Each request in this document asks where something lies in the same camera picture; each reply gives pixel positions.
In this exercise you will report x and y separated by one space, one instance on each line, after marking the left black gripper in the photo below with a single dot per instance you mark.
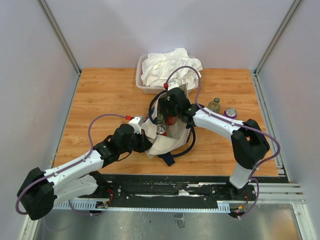
144 143

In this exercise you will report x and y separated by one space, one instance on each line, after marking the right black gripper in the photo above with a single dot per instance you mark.
165 103

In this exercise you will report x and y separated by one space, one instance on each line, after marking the red soda can back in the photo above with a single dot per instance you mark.
170 120

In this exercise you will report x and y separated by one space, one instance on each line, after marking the red soda can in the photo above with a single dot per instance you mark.
170 120
161 129

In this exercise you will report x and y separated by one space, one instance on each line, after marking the red soda can front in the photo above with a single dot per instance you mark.
161 129

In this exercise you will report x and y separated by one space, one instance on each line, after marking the beige canvas tote bag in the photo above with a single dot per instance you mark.
180 137

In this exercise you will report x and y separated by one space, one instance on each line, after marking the clear glass bottle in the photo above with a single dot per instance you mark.
214 105
160 119

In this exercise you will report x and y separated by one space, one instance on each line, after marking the purple soda can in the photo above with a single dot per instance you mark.
230 113

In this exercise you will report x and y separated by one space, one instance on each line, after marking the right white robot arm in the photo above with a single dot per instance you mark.
249 143

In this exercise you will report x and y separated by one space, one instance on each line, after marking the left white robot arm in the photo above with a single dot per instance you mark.
41 190

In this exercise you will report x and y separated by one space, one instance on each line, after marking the clear plastic bin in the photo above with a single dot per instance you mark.
147 90

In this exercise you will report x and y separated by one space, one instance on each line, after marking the white crumpled cloth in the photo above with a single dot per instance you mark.
157 67

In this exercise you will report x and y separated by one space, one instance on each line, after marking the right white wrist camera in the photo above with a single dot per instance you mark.
171 84

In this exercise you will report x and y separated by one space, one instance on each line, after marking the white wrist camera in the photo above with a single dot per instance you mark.
136 122
171 84

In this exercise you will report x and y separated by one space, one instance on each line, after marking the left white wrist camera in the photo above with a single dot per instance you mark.
136 122

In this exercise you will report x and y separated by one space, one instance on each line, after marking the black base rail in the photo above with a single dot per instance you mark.
174 194

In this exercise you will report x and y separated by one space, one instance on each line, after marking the left aluminium frame post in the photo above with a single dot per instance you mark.
59 34

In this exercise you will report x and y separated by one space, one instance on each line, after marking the aluminium frame post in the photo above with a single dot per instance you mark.
295 5
59 34

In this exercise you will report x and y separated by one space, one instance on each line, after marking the right aluminium frame post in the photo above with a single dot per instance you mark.
295 5

